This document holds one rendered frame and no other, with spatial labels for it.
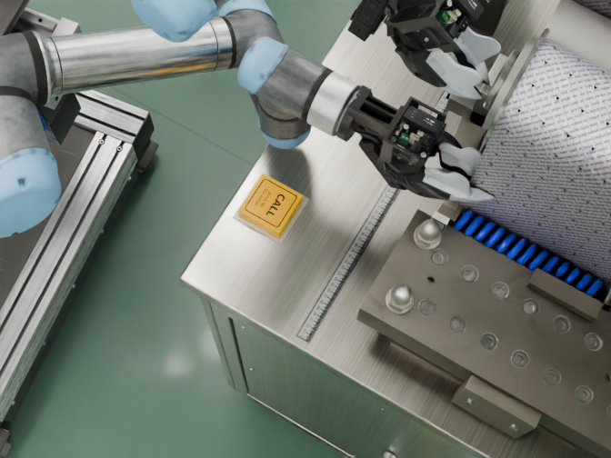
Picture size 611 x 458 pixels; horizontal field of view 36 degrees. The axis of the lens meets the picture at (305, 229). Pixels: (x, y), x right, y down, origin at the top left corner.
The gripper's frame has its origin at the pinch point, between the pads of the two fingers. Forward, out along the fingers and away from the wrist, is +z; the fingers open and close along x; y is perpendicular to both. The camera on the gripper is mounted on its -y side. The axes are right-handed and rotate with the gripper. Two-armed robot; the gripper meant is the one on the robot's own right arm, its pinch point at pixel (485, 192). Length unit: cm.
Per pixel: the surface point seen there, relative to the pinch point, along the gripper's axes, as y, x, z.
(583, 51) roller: 14.1, 15.7, 2.0
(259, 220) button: -16.5, -13.1, -26.4
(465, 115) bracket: 2.4, 7.1, -7.0
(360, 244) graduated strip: -18.9, -8.1, -12.2
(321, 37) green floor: -109, 67, -59
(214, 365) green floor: -109, -22, -36
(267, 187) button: -16.5, -8.2, -28.0
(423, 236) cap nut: -3.0, -8.2, -4.2
